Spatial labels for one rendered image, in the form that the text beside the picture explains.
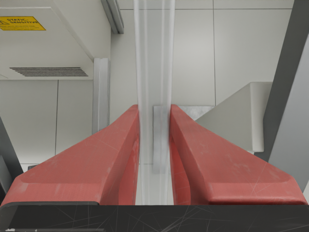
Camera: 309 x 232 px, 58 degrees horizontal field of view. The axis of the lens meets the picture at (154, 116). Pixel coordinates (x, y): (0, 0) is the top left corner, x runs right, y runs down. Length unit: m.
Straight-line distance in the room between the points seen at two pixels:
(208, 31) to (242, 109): 0.90
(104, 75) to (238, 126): 0.53
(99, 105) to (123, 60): 0.38
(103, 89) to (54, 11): 0.27
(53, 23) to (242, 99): 0.43
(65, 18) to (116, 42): 0.57
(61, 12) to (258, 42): 0.81
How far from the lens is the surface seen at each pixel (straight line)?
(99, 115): 0.75
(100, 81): 0.77
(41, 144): 1.13
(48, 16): 0.57
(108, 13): 0.99
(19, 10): 0.57
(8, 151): 0.37
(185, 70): 1.09
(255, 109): 0.25
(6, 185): 0.30
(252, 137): 0.25
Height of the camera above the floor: 1.04
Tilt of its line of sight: 84 degrees down
